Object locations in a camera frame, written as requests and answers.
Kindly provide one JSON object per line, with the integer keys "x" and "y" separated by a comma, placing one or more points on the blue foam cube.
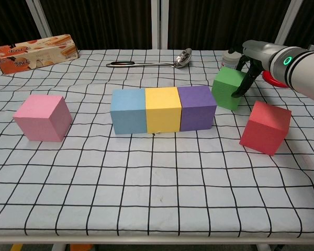
{"x": 128, "y": 115}

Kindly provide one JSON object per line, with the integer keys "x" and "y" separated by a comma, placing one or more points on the steel ladle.
{"x": 183, "y": 58}

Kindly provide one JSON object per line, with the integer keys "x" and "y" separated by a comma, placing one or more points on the pink foam cube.
{"x": 39, "y": 120}

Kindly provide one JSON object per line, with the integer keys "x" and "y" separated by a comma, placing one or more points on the yellow object under table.
{"x": 16, "y": 248}

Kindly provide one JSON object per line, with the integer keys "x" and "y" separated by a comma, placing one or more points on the grey table edge rail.
{"x": 157, "y": 239}

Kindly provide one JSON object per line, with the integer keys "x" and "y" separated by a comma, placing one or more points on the yellow foam cube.
{"x": 162, "y": 112}

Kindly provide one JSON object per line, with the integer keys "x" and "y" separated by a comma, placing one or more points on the white table leg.
{"x": 58, "y": 248}
{"x": 263, "y": 248}

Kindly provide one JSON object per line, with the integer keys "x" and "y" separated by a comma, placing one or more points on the purple foam cube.
{"x": 197, "y": 112}

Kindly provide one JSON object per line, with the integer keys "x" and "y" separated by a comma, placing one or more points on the green foam cube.
{"x": 225, "y": 89}

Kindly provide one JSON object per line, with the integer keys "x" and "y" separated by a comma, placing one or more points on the orange object under table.
{"x": 81, "y": 248}

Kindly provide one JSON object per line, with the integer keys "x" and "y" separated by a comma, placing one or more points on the orange biscuit box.
{"x": 28, "y": 57}

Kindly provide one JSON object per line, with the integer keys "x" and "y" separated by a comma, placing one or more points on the white black-grid tablecloth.
{"x": 157, "y": 183}

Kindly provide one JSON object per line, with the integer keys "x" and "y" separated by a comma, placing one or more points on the small white jar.
{"x": 229, "y": 64}

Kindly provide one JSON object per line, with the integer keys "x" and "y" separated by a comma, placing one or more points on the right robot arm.
{"x": 303, "y": 70}

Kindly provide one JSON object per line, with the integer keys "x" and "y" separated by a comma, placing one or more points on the red foam cube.
{"x": 264, "y": 128}

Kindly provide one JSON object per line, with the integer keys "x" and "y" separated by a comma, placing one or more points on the red round plastic lid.
{"x": 269, "y": 78}

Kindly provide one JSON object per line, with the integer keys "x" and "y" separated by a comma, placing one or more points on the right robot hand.
{"x": 261, "y": 53}

